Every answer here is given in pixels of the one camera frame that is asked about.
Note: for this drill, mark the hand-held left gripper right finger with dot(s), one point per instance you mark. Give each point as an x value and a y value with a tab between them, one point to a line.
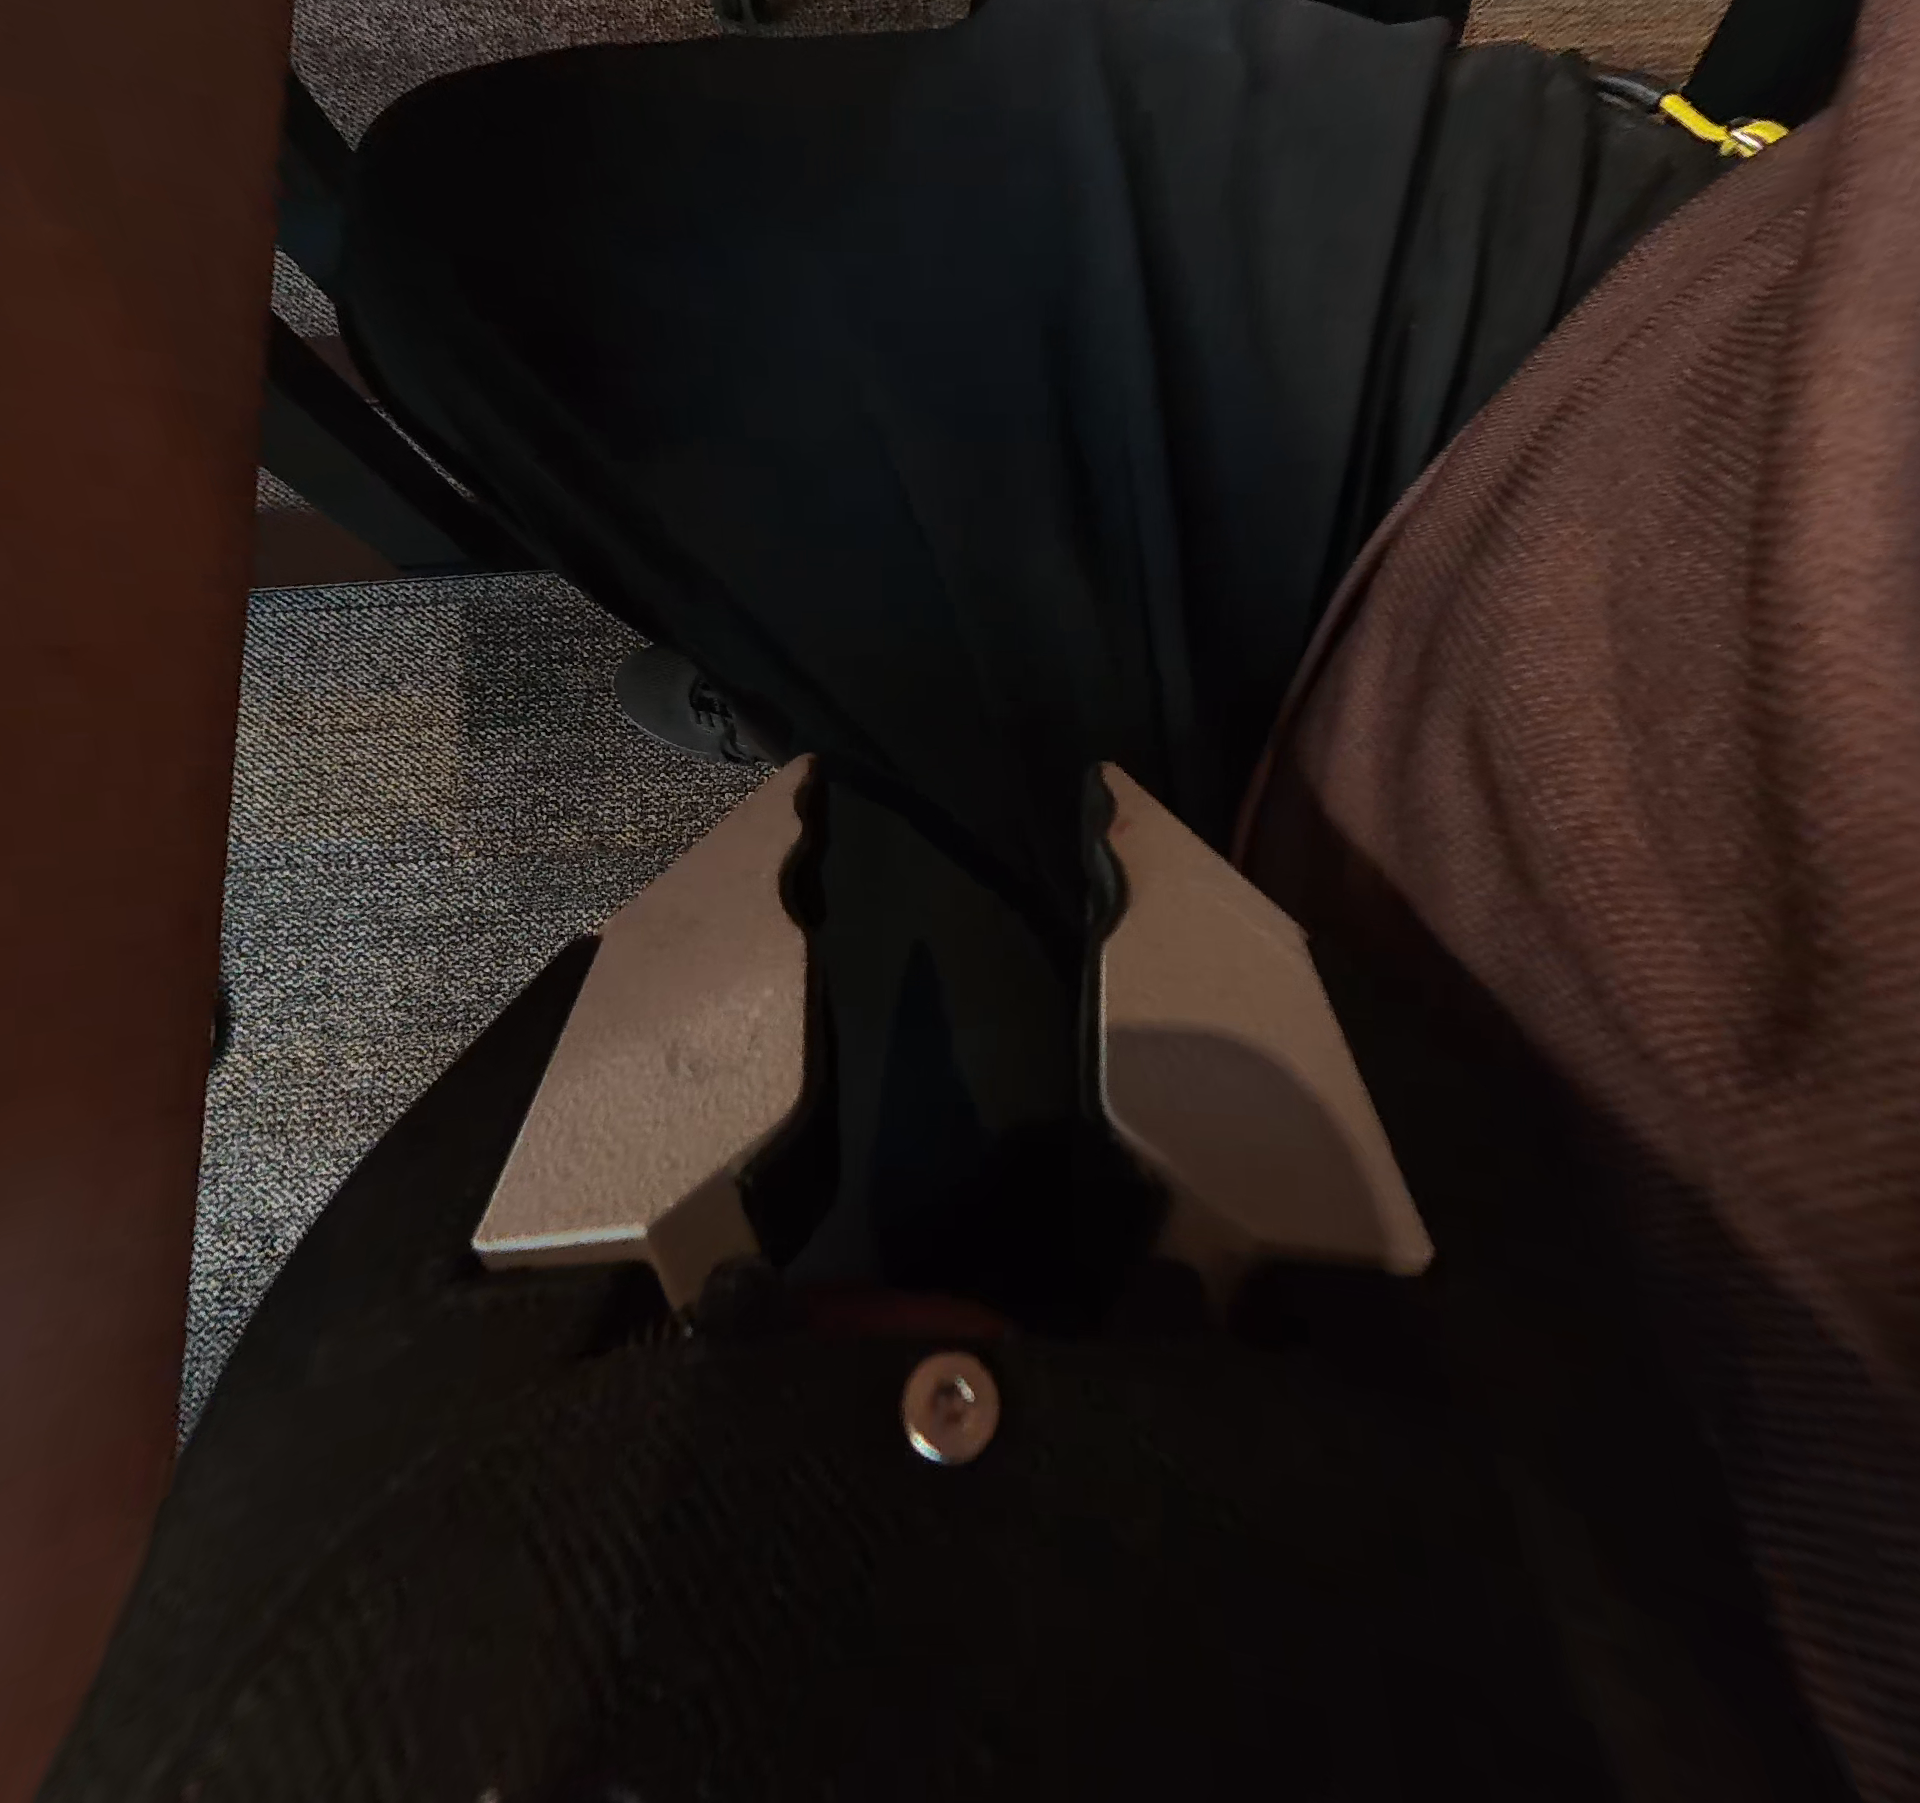
1243	1022

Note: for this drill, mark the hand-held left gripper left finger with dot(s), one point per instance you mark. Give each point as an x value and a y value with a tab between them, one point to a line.
675	1083

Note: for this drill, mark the black bag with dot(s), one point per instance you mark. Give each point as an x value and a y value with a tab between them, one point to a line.
1576	184

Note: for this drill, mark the brown desk side panel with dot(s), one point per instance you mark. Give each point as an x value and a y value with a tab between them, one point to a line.
120	633

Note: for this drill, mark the person's dark trousers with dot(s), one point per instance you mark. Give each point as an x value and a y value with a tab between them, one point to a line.
900	407

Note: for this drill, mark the black shoe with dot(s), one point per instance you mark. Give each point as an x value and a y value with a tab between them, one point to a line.
675	699

